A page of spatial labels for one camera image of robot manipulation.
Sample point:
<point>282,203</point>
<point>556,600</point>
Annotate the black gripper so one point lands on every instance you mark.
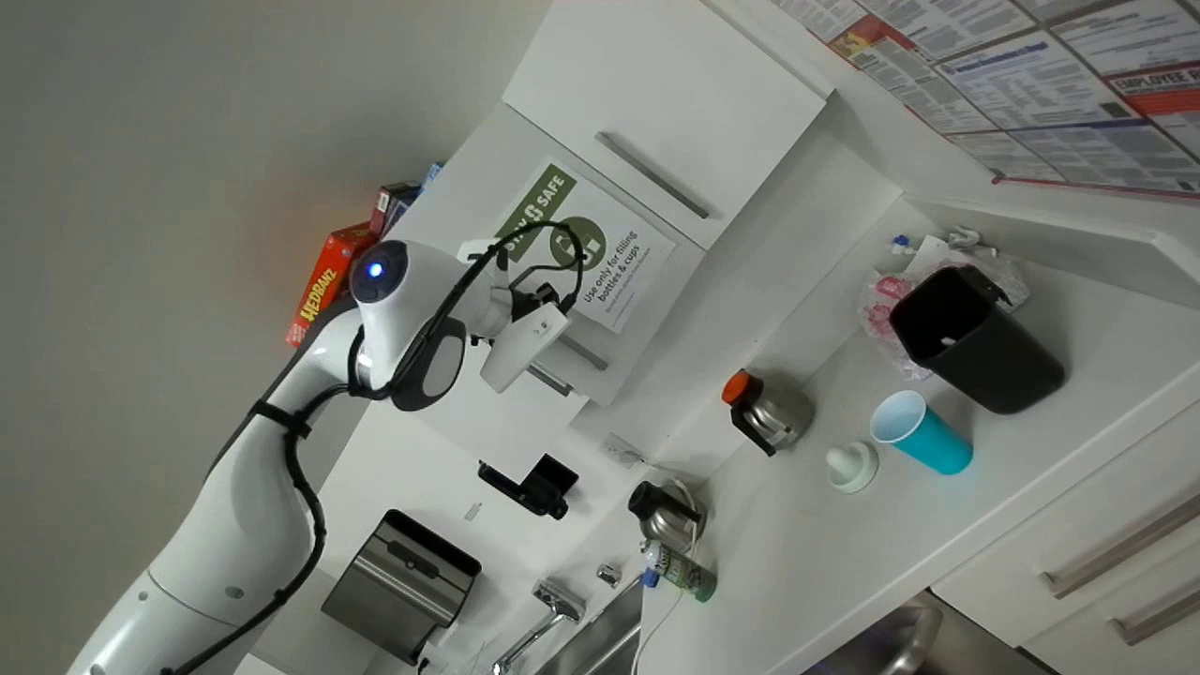
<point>537,287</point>

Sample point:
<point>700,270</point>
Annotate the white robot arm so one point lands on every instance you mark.
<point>256,528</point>

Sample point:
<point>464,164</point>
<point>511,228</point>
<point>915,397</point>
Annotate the white middle cupboard door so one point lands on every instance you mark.
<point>470,200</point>

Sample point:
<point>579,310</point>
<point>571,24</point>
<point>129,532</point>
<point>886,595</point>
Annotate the white end cupboard door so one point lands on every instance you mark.
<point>670,104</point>

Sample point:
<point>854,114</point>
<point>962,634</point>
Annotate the green safety sign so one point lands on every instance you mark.
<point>567,219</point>

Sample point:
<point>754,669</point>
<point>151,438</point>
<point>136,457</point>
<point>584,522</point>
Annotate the red cardboard box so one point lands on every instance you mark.
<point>327,274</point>

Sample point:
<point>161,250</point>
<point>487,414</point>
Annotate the orange lid steel carafe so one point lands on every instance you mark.
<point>766,409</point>

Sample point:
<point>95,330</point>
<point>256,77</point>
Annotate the chrome sink faucet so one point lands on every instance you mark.
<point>560,607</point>

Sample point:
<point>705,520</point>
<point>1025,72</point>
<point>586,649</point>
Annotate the green spray can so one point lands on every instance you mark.
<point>662,568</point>

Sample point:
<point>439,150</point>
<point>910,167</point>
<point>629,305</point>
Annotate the white spray can cap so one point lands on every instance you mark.
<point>854,468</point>

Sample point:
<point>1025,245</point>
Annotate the pink packaged items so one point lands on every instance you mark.
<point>910,264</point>

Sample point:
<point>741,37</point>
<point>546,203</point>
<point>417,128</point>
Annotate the teal plastic cup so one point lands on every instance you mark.
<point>910,424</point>

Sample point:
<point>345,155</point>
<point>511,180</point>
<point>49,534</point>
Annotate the black container bin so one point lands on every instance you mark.
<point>957,329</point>

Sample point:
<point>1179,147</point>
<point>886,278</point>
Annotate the white lower drawer cabinet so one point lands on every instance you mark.
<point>1107,574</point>

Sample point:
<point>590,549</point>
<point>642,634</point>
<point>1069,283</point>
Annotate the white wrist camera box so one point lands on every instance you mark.
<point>524,343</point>

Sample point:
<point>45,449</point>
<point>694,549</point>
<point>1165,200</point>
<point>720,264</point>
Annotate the wall poster board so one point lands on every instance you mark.
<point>1035,92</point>

